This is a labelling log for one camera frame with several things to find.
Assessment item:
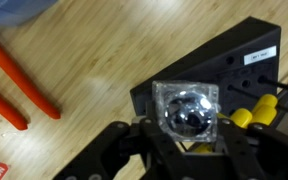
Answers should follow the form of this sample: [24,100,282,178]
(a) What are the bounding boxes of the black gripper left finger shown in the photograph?
[52,99,189,180]

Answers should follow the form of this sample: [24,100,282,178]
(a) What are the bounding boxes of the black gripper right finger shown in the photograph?
[217,116,288,180]

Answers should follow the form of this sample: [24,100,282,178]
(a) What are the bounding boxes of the red handled water pump pliers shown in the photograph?
[0,29,62,132]

